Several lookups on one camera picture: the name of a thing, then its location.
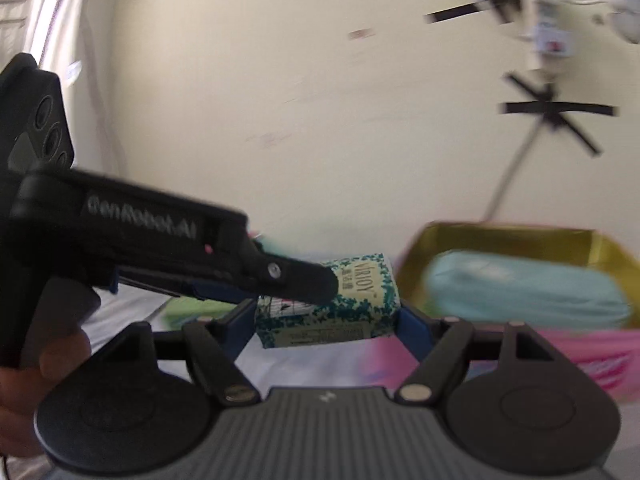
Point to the striped bed sheet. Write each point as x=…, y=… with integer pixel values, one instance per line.
x=310, y=367

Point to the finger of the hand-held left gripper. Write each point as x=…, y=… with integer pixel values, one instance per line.
x=300, y=280
x=215, y=292

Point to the black tape cross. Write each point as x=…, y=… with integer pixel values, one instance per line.
x=555, y=108

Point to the green snack packet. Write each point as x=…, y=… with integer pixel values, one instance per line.
x=185, y=312

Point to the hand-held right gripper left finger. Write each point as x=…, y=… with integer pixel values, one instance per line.
x=242, y=322

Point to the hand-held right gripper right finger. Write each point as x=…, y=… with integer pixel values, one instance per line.
x=412, y=327

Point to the pink biscuit tin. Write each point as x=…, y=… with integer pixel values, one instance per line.
x=500, y=242

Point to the white power strip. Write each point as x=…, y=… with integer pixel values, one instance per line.
x=547, y=25

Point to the person's left hand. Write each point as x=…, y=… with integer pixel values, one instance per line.
x=25, y=400

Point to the green floral tissue pack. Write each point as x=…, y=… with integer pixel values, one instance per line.
x=360, y=307

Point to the white window frame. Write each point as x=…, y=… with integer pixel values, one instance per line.
x=35, y=10

